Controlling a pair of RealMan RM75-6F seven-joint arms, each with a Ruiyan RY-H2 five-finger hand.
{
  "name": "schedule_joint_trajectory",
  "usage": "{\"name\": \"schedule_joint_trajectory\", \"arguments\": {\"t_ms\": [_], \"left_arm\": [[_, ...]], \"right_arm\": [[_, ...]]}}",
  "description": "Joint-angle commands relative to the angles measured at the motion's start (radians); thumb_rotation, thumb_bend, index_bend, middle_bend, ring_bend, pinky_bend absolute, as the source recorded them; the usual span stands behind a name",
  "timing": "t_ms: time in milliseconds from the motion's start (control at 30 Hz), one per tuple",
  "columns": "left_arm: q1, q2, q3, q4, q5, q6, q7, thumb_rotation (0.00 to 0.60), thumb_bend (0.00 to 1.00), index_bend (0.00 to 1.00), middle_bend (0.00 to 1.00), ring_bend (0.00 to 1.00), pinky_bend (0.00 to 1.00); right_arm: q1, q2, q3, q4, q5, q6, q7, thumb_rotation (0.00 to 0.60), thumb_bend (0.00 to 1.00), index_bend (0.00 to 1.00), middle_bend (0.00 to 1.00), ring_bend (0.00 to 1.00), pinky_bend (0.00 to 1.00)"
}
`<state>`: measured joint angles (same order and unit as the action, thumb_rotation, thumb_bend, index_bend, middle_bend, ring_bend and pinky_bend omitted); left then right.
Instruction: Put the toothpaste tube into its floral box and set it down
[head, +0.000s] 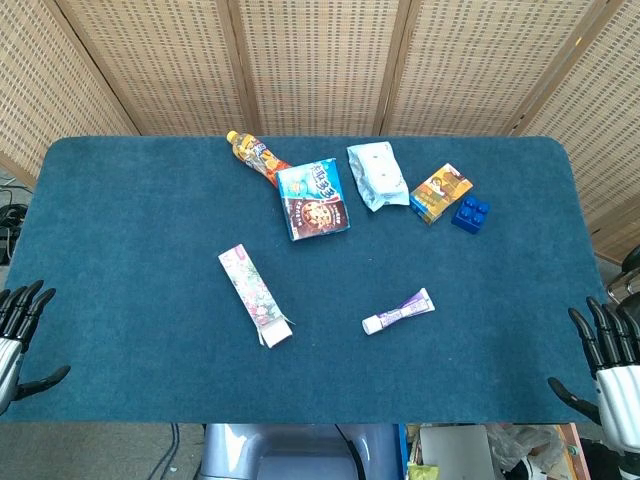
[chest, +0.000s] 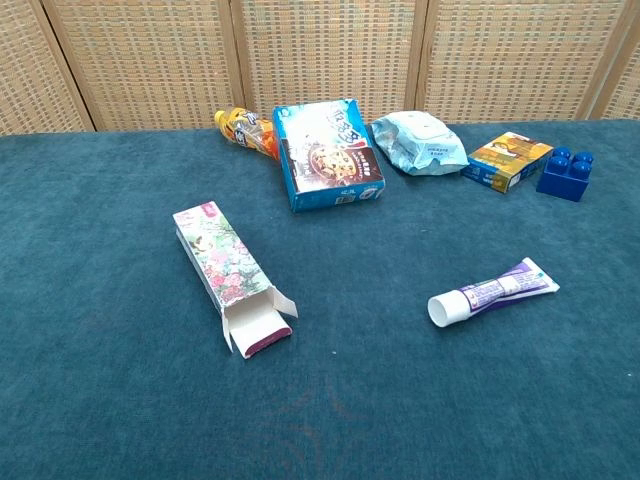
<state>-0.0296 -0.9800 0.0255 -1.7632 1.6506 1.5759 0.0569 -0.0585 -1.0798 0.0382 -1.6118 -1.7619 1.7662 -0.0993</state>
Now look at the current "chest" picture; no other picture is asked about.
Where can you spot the floral white-pink carton box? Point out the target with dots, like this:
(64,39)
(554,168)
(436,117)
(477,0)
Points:
(220,255)

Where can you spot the white purple small tube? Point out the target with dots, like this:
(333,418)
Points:
(490,292)

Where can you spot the blue cookie box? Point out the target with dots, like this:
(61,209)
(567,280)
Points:
(325,150)

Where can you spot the orange drink bottle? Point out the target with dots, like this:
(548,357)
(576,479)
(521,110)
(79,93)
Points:
(240,127)

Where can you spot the pale blue wet wipes pack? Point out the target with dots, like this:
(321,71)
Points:
(420,142)

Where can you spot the woven wooden folding screen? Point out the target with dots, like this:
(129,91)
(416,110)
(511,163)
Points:
(320,50)

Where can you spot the small yellow blue carton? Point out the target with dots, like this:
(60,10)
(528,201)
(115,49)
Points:
(505,157)

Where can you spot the blue toy building brick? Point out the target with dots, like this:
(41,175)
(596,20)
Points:
(560,180)

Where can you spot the teal table cloth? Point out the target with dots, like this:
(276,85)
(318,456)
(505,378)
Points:
(100,400)

